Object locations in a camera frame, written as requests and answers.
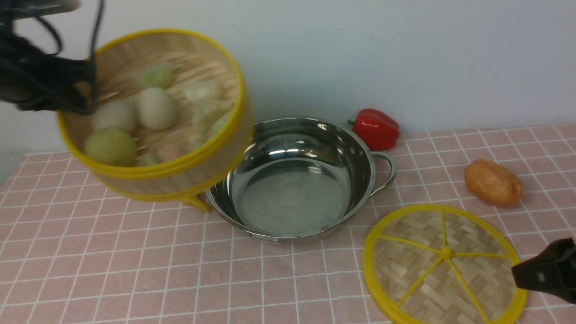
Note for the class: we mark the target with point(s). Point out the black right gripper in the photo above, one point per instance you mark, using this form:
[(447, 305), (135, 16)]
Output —
[(553, 271)]

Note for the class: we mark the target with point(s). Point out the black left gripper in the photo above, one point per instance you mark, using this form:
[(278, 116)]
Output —
[(36, 81)]

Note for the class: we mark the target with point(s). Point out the woven bamboo steamer lid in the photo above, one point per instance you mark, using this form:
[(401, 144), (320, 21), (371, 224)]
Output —
[(436, 264)]

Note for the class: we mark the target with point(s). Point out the yellow rimmed bamboo steamer basket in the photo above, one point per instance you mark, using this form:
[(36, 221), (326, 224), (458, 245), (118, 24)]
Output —
[(214, 134)]

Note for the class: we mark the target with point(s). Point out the stainless steel pot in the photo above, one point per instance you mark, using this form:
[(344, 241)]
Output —
[(300, 180)]

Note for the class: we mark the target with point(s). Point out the white steamed bun front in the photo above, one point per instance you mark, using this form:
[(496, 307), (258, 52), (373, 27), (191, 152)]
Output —
[(116, 114)]

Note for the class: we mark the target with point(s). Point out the white steamed bun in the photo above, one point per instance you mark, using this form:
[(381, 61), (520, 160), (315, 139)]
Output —
[(116, 114), (157, 110)]

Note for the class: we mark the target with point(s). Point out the pale green steamed bun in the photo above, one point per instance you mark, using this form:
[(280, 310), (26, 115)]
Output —
[(112, 147)]

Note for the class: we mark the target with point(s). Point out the brown potato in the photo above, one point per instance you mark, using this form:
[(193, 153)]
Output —
[(492, 183)]

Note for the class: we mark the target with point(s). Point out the green dumpling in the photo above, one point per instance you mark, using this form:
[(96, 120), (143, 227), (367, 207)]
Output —
[(159, 75)]

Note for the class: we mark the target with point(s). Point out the pink dumpling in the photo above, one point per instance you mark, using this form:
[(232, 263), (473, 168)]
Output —
[(169, 151)]

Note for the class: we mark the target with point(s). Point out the white dumpling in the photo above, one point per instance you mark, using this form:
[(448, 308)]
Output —
[(198, 92)]

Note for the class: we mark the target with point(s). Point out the yellow banana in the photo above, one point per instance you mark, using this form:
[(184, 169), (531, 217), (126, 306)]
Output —
[(196, 202)]

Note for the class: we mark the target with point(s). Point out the red bell pepper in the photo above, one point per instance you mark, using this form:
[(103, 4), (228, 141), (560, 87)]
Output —
[(378, 131)]

